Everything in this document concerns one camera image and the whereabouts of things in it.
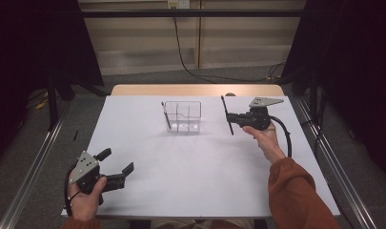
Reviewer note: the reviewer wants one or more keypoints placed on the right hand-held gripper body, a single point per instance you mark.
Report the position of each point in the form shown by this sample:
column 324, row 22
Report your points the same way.
column 257, row 116

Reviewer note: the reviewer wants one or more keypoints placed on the small black floor object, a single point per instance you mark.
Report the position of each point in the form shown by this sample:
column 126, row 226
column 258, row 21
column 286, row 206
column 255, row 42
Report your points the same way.
column 75, row 135

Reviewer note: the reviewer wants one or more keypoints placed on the person's left hand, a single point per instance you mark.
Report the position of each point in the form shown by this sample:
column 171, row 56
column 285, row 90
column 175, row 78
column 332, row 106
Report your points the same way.
column 85, row 203

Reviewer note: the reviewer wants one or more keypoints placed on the grey pen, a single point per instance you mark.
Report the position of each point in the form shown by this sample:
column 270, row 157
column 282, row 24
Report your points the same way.
column 165, row 115

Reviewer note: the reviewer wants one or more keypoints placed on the black horizontal frame bar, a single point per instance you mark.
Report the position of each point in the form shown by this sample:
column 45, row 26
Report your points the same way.
column 181, row 13

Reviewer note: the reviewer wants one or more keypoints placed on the person's right hand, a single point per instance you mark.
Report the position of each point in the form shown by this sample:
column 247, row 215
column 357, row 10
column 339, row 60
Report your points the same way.
column 268, row 143

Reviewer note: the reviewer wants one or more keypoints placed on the dark round table grommet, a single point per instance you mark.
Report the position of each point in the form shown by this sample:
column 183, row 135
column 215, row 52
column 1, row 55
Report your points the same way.
column 230, row 94

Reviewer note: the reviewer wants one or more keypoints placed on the clear acrylic organizer box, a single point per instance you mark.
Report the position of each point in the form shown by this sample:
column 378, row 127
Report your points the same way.
column 186, row 125

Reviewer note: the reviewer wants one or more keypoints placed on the black curtain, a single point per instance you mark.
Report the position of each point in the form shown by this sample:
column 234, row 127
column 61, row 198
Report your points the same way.
column 28, row 47
column 355, row 63

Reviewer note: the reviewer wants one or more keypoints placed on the white wall power outlet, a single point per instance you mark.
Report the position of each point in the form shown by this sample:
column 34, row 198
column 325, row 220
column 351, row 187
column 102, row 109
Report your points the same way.
column 178, row 4

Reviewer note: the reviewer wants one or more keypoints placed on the aluminium floor rail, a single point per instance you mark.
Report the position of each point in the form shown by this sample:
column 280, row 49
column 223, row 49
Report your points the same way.
column 340, row 165
column 28, row 178

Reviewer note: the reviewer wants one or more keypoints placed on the white table cover board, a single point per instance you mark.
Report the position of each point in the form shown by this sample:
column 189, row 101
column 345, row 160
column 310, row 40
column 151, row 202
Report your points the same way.
column 181, row 165

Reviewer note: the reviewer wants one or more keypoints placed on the black metal stand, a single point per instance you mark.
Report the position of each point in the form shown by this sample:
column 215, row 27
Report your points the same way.
column 314, row 95

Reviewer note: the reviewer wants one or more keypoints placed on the black pen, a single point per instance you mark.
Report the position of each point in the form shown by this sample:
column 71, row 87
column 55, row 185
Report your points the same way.
column 224, row 105

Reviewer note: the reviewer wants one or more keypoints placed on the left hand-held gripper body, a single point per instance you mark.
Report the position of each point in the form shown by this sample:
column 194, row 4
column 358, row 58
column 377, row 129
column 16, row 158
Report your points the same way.
column 85, row 167

